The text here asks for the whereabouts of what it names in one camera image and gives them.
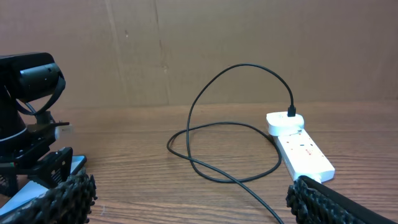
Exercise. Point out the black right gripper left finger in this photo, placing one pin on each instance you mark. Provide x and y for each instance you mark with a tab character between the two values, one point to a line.
69	202

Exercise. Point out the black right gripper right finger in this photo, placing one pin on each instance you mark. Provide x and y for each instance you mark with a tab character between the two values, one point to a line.
313	203

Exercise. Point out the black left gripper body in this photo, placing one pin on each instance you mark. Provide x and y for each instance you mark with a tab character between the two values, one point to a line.
28	153

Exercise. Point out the blue screen smartphone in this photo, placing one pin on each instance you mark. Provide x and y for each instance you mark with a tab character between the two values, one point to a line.
32	189

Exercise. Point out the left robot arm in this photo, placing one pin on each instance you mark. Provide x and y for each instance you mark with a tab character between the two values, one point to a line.
30	84

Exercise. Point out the white charger plug adapter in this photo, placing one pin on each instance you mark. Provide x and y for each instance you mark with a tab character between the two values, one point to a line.
280	124

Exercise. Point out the white power strip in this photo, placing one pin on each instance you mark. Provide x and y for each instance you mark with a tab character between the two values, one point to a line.
303	157

